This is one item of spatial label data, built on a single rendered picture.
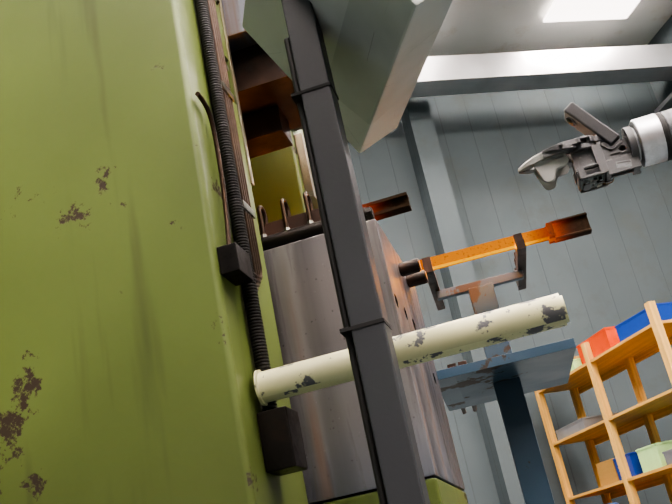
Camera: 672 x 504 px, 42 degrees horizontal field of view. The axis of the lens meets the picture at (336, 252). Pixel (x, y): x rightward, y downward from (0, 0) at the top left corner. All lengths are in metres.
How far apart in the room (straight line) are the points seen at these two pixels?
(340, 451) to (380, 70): 0.62
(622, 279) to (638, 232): 0.75
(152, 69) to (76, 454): 0.60
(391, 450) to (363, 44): 0.51
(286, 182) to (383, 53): 0.95
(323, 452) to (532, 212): 10.02
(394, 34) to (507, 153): 10.59
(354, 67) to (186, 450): 0.56
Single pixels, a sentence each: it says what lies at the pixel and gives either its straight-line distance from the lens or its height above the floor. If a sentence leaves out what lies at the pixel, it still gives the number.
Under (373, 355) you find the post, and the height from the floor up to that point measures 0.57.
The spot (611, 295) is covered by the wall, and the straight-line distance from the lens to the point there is 11.34.
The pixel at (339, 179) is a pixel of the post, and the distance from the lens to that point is 1.07.
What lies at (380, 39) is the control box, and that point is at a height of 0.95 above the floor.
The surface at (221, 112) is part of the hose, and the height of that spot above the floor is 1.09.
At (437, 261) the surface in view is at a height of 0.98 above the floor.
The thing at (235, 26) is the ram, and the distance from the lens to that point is 1.77.
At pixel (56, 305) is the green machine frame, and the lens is 1.36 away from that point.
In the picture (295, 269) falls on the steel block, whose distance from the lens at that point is 1.53.
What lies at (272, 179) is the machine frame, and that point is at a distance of 2.05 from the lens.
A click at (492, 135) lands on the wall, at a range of 11.72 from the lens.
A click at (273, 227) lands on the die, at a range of 1.61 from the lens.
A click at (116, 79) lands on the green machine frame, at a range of 1.47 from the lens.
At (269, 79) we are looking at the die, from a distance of 1.74.
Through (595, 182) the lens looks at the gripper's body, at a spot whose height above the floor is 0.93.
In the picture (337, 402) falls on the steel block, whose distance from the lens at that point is 1.45.
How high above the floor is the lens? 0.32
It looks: 21 degrees up
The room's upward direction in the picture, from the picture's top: 12 degrees counter-clockwise
